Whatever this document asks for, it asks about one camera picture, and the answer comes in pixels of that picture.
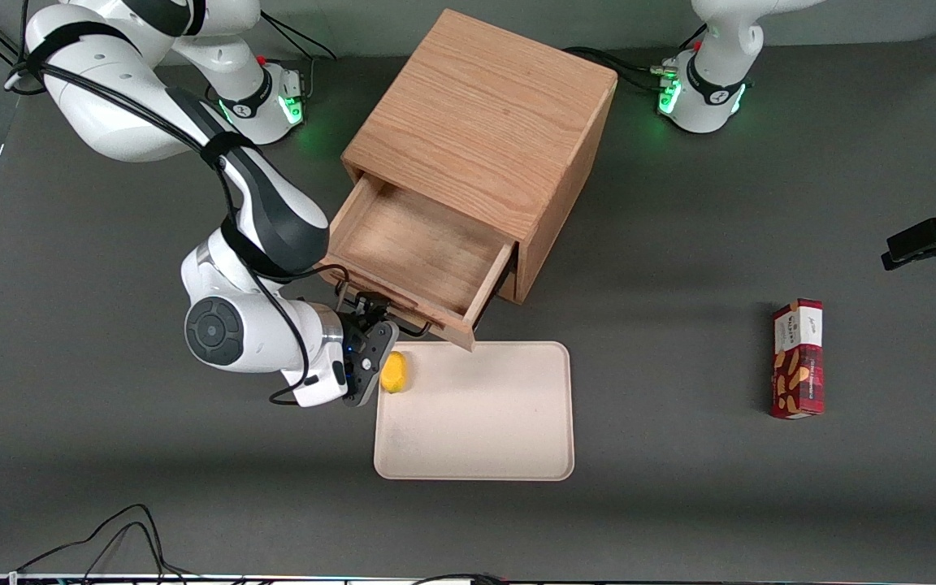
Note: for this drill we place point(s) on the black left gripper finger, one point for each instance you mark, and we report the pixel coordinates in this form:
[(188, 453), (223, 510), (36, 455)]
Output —
[(927, 234), (923, 256)]

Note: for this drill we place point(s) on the wooden drawer with notch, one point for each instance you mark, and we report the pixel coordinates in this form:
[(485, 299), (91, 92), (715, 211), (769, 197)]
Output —
[(411, 244)]

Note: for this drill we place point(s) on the wooden drawer cabinet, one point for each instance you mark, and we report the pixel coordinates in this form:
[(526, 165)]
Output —
[(484, 114)]

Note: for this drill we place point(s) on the red plaid cookie box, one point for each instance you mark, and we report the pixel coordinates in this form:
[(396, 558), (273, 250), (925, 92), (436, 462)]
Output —
[(797, 366)]

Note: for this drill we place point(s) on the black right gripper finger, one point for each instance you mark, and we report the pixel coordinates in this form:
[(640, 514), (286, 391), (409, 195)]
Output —
[(374, 310), (350, 313)]

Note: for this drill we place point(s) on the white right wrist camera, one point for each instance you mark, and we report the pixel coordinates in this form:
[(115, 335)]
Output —
[(318, 390)]

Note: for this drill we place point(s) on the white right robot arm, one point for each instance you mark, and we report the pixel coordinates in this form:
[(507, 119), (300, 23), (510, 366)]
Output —
[(110, 97)]

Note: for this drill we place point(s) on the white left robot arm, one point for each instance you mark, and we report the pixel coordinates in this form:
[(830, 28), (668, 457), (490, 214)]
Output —
[(720, 49)]

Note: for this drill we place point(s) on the yellow lemon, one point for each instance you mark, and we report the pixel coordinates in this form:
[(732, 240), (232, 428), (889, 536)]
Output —
[(395, 374)]

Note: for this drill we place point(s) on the beige plastic tray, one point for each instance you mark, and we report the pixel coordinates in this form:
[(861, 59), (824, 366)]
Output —
[(484, 414)]

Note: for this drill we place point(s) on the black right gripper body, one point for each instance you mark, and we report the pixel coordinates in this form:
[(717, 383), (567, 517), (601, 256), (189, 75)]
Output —
[(357, 327)]

